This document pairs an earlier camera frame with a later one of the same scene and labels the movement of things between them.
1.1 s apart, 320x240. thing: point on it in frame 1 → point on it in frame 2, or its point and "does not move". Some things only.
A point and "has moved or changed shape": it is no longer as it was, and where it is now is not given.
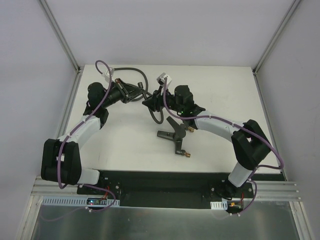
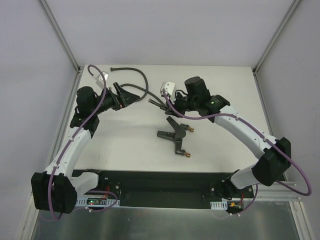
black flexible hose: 145,91 has moved or changed shape
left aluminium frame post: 60,36 does not move
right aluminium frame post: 295,4 does not move
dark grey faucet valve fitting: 179,133 does not move
